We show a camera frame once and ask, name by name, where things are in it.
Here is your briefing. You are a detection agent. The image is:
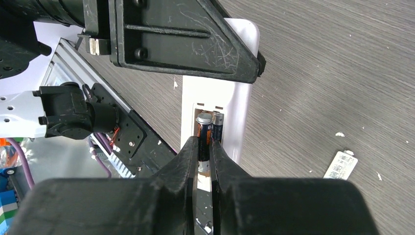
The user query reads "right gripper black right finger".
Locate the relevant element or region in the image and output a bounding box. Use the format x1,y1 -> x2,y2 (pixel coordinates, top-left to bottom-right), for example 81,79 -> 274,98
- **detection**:
209,141 -> 379,235

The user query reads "white remote face down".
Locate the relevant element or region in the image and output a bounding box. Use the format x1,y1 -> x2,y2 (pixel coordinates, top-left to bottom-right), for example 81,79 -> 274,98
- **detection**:
180,18 -> 261,192

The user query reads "dark battery with gold tip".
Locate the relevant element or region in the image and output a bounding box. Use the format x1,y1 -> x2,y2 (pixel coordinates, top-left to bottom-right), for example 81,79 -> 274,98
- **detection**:
196,113 -> 213,173

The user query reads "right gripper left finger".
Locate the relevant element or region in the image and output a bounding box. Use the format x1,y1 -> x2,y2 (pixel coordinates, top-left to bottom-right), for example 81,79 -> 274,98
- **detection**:
8,137 -> 198,235

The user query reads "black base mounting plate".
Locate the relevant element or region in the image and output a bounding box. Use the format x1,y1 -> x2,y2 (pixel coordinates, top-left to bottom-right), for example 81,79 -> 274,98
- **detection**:
92,83 -> 177,178

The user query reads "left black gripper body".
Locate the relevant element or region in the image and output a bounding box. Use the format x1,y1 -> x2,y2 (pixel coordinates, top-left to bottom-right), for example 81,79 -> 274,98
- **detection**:
0,0 -> 111,55

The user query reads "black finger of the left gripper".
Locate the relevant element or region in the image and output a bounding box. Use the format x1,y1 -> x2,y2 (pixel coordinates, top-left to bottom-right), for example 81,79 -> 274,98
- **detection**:
109,0 -> 266,84

